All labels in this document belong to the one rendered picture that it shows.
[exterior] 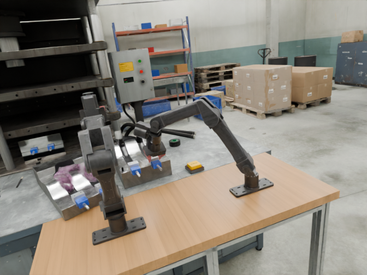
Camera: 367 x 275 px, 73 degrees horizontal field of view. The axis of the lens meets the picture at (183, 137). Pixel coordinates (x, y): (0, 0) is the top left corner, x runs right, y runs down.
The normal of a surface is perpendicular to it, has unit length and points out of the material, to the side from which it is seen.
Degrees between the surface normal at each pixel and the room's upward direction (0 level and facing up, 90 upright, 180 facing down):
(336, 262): 0
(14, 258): 90
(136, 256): 0
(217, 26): 90
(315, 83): 90
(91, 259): 0
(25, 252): 90
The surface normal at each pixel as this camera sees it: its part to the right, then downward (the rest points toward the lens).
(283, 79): 0.30, 0.13
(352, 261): -0.11, -0.93
